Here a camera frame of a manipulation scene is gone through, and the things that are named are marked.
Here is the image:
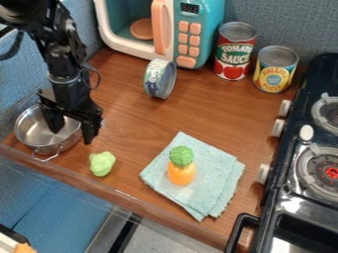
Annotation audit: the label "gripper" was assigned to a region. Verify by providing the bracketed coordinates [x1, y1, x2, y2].
[36, 69, 105, 146]

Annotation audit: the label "silver pot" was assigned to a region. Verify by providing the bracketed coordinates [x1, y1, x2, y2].
[12, 103, 85, 162]

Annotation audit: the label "green toy vegetable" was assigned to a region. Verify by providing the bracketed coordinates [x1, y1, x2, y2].
[88, 150, 118, 178]

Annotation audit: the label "flat blue fish can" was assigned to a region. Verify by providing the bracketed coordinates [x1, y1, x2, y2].
[142, 57, 179, 101]

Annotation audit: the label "orange toy carrot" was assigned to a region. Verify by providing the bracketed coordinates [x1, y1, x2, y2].
[166, 145, 198, 187]

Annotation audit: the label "toy microwave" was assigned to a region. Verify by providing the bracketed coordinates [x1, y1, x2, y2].
[92, 0, 227, 70]

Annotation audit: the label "light blue cloth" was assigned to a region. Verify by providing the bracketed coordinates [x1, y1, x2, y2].
[138, 130, 246, 222]

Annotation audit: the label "red tomato sauce can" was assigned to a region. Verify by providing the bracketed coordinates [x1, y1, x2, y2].
[212, 21, 259, 82]

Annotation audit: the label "yellow pineapple can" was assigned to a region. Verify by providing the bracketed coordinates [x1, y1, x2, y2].
[252, 44, 301, 94]

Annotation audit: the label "toy stove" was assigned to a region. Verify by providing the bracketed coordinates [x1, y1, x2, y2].
[224, 52, 338, 253]

